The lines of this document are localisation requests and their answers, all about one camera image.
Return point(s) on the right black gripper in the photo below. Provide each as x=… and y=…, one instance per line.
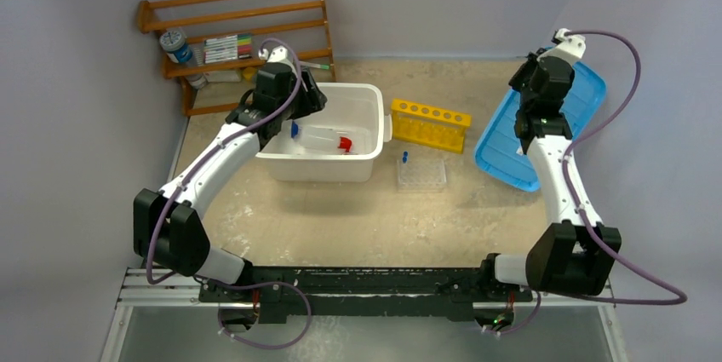
x=520, y=77

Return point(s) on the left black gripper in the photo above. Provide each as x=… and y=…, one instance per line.
x=312, y=100

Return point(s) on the blue cap glass tube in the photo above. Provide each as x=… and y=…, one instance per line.
x=294, y=131

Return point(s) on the red cap wash bottle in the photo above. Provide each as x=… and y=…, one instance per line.
x=323, y=140

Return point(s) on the blue plastic lid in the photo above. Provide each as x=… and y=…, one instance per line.
x=498, y=151

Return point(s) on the white plastic bin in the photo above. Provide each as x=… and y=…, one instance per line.
x=354, y=110

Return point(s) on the yellow test tube rack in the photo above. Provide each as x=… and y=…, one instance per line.
x=429, y=126

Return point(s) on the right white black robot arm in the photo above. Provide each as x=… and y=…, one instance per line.
x=574, y=255

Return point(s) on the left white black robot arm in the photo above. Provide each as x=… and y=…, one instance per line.
x=167, y=223

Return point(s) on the yellow grey small object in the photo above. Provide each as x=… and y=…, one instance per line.
x=249, y=74

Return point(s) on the white green marker pen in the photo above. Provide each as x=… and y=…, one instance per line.
x=314, y=65

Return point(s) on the coloured marker pen set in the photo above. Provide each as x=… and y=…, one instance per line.
x=228, y=48

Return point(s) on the wooden shelf rack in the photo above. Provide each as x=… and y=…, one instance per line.
x=147, y=22

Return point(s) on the small clear capped bottle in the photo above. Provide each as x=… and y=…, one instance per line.
x=197, y=81

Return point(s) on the blue label round container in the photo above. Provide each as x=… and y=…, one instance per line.
x=174, y=44

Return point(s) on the clear well plate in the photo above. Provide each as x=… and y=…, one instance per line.
x=421, y=175

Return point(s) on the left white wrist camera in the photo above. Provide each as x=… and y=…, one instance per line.
x=279, y=54

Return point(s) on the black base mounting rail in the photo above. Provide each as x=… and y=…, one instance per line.
x=271, y=294

